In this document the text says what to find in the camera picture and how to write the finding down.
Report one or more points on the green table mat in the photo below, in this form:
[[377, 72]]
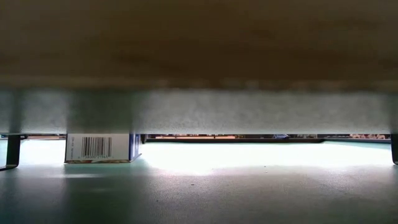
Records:
[[217, 193]]

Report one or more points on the wooden shelf with black legs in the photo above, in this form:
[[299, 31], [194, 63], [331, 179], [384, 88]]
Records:
[[199, 46]]

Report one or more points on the blue cereal box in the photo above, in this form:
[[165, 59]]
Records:
[[96, 147]]

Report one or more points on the black metal table frame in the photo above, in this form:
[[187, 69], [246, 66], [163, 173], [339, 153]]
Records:
[[233, 140]]

